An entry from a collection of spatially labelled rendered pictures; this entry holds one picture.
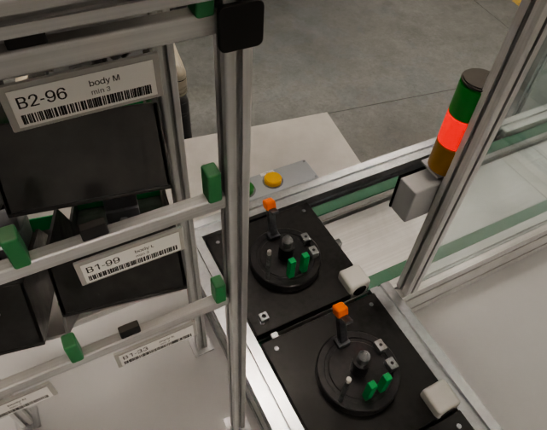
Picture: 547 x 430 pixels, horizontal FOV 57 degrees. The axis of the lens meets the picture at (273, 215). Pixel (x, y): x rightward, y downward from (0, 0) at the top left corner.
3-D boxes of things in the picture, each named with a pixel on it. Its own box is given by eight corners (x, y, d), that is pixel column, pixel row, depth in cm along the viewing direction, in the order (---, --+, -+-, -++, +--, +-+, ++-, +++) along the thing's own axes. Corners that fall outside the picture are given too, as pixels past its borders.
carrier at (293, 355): (260, 348, 88) (263, 313, 79) (371, 297, 96) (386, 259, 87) (332, 484, 75) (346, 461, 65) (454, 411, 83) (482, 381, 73)
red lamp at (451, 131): (430, 135, 73) (440, 107, 69) (456, 125, 74) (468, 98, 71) (452, 156, 70) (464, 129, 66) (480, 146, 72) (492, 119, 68)
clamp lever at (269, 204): (266, 233, 100) (261, 200, 96) (276, 229, 100) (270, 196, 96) (275, 241, 97) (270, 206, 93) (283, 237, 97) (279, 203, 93)
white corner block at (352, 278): (335, 282, 98) (338, 270, 95) (354, 274, 100) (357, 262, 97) (348, 300, 96) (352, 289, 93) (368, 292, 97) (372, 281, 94)
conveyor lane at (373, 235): (207, 270, 109) (205, 242, 102) (491, 159, 137) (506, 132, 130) (266, 384, 94) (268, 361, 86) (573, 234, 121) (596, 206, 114)
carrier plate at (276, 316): (205, 244, 103) (205, 238, 101) (305, 207, 111) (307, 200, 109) (257, 341, 89) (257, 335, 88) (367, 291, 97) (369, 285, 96)
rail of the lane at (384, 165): (176, 257, 111) (171, 226, 103) (476, 146, 141) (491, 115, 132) (185, 276, 108) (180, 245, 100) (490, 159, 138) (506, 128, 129)
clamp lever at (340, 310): (334, 339, 85) (331, 305, 82) (344, 334, 86) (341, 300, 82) (346, 351, 82) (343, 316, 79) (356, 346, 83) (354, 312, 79)
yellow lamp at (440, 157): (421, 159, 77) (429, 135, 73) (445, 150, 78) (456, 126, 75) (441, 181, 74) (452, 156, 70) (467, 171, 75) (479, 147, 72)
